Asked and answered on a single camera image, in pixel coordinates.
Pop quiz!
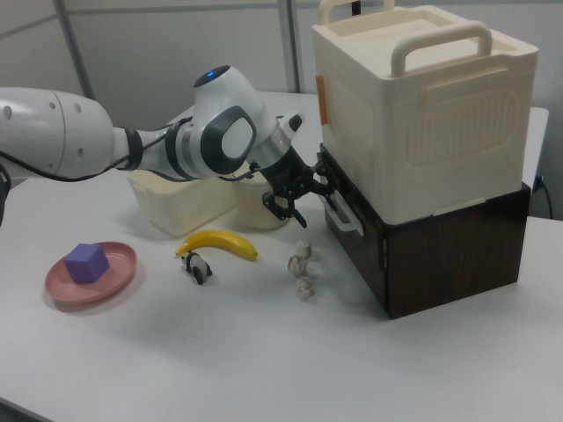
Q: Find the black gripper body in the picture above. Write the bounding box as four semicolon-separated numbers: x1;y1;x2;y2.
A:
248;148;327;221

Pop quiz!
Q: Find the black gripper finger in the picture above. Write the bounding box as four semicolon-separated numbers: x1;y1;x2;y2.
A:
313;161;340;200
288;202;309;229

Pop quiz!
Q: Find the white drawer handle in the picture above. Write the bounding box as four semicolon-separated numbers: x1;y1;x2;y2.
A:
322;192;364;236

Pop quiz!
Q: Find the dark wooden drawer cabinet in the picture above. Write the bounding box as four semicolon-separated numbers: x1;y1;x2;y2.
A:
316;142;531;322

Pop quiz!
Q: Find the small white lidded bin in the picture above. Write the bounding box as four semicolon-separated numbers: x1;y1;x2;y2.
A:
234;170;294;233

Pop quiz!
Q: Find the yellow banana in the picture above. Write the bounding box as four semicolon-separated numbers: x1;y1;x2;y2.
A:
175;229;260;263

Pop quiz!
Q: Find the cream rectangular plastic tub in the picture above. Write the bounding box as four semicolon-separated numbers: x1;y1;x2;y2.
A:
127;169;239;240

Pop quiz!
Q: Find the panda toy figure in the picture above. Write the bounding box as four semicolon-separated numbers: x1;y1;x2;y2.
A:
179;250;215;286

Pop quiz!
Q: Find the pink round plate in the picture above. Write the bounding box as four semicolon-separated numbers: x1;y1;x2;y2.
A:
44;240;139;305

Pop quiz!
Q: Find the purple blue cube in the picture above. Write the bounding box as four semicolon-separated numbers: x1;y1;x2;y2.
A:
63;244;111;285

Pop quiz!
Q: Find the cream storage box with handles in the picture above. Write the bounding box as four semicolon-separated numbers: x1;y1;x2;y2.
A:
311;0;540;226

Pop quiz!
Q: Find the black background cable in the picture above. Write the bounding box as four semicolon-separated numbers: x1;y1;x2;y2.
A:
532;174;553;220

